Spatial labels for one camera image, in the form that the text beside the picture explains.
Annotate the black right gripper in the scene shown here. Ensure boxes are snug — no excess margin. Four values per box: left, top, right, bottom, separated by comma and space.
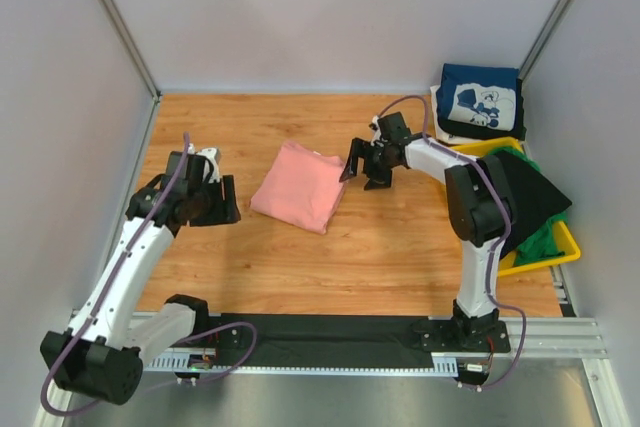
339, 139, 397, 192

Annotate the pink t shirt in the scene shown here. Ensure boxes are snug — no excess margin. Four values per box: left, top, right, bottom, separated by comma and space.
250, 141, 345, 235

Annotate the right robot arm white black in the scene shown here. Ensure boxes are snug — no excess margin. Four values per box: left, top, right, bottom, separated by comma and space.
340, 112, 516, 351

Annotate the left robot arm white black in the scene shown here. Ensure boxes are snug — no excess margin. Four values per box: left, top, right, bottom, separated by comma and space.
40, 147, 241, 405

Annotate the black folded shirt in stack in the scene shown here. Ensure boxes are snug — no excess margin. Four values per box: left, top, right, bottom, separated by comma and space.
436, 79, 526, 140

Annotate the white folded t shirt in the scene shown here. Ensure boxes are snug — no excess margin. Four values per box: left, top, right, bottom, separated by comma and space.
430, 85, 479, 146

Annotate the navy printed folded t shirt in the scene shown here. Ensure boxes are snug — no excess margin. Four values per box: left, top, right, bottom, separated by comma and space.
435, 63, 523, 139

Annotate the yellow plastic bin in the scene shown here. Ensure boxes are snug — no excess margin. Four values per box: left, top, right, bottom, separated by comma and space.
452, 137, 581, 277

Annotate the black folded t shirt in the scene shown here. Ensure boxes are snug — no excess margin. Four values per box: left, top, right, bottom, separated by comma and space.
492, 150, 574, 261

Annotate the green t shirt in bin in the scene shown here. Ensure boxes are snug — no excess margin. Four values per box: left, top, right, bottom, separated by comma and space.
487, 144, 571, 268

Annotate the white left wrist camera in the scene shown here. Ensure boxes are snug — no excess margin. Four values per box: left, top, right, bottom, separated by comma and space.
188, 143, 222, 184

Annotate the grey slotted cable duct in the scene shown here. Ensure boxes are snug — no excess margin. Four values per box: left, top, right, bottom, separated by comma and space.
145, 351, 458, 378

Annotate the aluminium frame rail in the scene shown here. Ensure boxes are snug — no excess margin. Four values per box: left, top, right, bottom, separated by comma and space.
64, 310, 609, 359

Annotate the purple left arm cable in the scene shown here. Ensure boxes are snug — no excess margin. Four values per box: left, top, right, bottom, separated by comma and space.
39, 131, 259, 417

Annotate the aluminium corner post left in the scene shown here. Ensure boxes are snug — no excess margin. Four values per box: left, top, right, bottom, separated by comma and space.
98, 0, 161, 101

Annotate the aluminium corner post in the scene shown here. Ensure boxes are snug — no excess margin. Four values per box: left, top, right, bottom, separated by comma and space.
98, 0, 161, 101
519, 0, 575, 84

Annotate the aluminium corner post right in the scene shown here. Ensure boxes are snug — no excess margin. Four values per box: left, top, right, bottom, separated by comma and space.
519, 0, 575, 84

